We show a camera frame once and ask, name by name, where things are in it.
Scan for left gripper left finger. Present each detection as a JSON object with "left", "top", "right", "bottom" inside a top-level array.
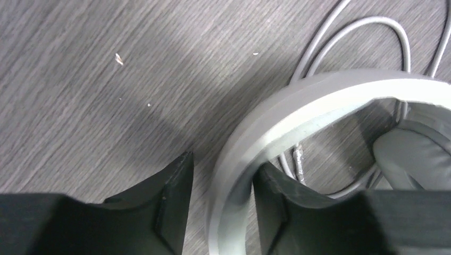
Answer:
[{"left": 1, "top": 152, "right": 194, "bottom": 254}]

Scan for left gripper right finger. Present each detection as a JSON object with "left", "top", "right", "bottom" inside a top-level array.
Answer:
[{"left": 253, "top": 163, "right": 450, "bottom": 254}]

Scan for grey headphone cable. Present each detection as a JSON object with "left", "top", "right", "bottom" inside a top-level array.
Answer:
[{"left": 278, "top": 0, "right": 451, "bottom": 200}]

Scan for white grey angular headphones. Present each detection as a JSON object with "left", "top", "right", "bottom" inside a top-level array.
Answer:
[{"left": 205, "top": 69, "right": 450, "bottom": 254}]

